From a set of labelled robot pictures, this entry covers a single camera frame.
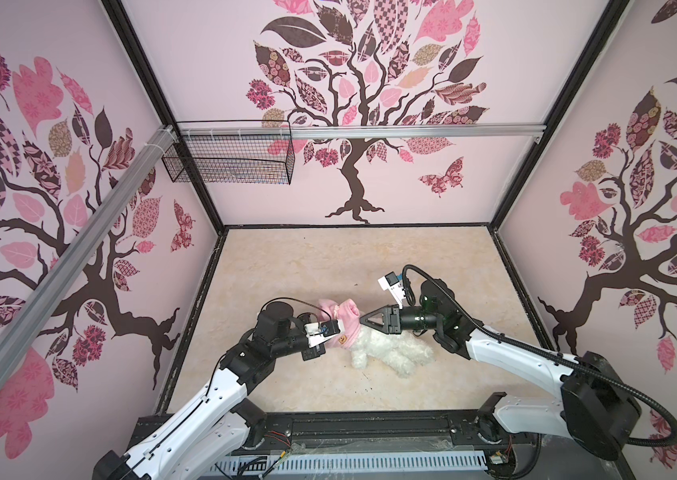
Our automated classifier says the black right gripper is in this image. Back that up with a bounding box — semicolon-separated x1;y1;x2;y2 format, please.
360;304;441;338

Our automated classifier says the white teddy bear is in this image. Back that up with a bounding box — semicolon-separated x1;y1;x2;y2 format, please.
349;326;434;378

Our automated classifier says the pink teddy hoodie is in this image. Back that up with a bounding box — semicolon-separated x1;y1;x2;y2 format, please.
318;299;361;350

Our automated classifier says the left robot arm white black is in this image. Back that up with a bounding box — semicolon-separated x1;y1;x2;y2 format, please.
92;299;343;479

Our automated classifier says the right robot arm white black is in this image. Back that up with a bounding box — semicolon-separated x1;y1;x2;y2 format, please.
360;279;641;461

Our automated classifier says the left black camera cable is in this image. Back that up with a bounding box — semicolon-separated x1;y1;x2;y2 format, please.
259;296;322;316

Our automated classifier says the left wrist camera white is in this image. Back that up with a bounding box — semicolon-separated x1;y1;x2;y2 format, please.
304;320;343;348

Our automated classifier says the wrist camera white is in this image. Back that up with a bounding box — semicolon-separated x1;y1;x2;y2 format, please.
378;272;407;308
304;320;343;348

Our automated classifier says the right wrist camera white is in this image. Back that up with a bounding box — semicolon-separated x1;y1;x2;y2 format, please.
378;272;407;308

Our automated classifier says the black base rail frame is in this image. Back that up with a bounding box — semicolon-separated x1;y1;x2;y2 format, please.
115;409;636;480

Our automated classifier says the white slotted cable duct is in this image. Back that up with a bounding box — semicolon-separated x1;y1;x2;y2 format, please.
202;451;487;479

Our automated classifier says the black wire basket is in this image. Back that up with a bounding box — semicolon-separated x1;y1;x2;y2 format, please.
162;120;296;185

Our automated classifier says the back aluminium rail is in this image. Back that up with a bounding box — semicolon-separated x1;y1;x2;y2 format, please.
180;122;546;140

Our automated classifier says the aluminium rail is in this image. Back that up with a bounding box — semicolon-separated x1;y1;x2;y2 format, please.
0;125;176;390
180;122;546;140

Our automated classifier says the right black corrugated cable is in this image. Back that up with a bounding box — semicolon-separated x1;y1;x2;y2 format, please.
402;264;677;448

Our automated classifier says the left aluminium rail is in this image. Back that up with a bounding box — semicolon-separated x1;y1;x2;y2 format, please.
0;125;176;390

